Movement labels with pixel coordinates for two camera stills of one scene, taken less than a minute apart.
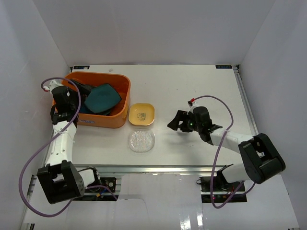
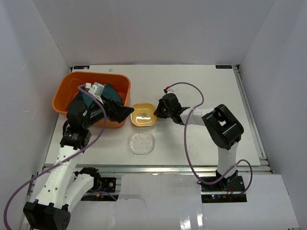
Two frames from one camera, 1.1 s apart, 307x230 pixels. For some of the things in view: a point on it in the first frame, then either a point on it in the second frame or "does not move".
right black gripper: (181, 116) → (158, 112)
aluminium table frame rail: (150, 169) does not move
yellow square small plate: (141, 114) does not move
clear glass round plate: (141, 141) does not move
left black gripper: (78, 88) → (110, 109)
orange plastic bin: (122, 82) does not move
